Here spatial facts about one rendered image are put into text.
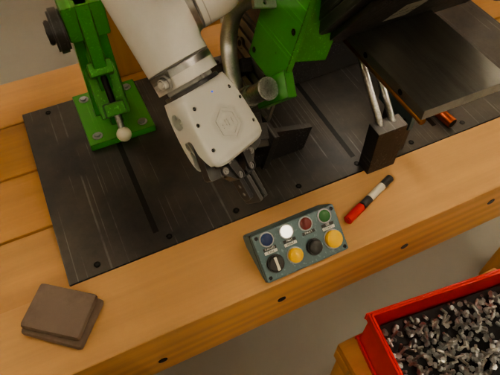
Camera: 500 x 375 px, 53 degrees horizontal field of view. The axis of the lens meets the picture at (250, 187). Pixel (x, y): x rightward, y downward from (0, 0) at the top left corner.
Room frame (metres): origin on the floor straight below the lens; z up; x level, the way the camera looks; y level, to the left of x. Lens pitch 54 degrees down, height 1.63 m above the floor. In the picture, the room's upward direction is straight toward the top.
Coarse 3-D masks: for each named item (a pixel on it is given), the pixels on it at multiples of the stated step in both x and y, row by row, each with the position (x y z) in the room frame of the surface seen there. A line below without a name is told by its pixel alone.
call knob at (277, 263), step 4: (272, 256) 0.38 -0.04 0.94; (276, 256) 0.38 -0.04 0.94; (280, 256) 0.38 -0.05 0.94; (272, 260) 0.37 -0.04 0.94; (276, 260) 0.37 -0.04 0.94; (280, 260) 0.37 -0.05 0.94; (268, 264) 0.37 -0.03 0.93; (272, 264) 0.36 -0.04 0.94; (276, 264) 0.36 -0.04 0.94; (280, 264) 0.36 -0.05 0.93; (272, 268) 0.36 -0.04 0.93; (276, 268) 0.36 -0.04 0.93; (280, 268) 0.36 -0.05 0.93
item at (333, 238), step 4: (328, 232) 0.42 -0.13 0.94; (332, 232) 0.42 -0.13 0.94; (336, 232) 0.42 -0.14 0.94; (328, 236) 0.41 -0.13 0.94; (332, 236) 0.41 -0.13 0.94; (336, 236) 0.41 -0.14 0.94; (340, 236) 0.42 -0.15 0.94; (328, 240) 0.41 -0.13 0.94; (332, 240) 0.41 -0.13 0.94; (336, 240) 0.41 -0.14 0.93; (340, 240) 0.41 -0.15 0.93; (328, 244) 0.40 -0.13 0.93; (332, 244) 0.40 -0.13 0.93; (336, 244) 0.40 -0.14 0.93; (340, 244) 0.40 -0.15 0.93
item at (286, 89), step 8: (280, 72) 0.61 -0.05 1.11; (280, 80) 0.61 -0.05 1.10; (288, 80) 0.60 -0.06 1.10; (280, 88) 0.60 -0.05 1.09; (288, 88) 0.59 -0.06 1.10; (280, 96) 0.59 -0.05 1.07; (288, 96) 0.58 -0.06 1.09; (296, 96) 0.58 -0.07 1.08; (264, 104) 0.62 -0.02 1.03; (272, 104) 0.61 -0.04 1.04
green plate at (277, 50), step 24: (288, 0) 0.66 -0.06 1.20; (312, 0) 0.62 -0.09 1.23; (264, 24) 0.69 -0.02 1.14; (288, 24) 0.64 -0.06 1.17; (312, 24) 0.64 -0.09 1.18; (264, 48) 0.67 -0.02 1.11; (288, 48) 0.62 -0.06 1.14; (312, 48) 0.64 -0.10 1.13; (264, 72) 0.65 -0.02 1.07; (288, 72) 0.61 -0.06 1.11
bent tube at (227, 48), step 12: (240, 0) 0.71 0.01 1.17; (252, 0) 0.67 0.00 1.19; (264, 0) 0.68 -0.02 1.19; (240, 12) 0.72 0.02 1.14; (228, 24) 0.73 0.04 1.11; (228, 36) 0.73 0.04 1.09; (228, 48) 0.72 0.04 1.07; (228, 60) 0.70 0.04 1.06; (228, 72) 0.69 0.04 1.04; (240, 72) 0.70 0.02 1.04; (240, 84) 0.67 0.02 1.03
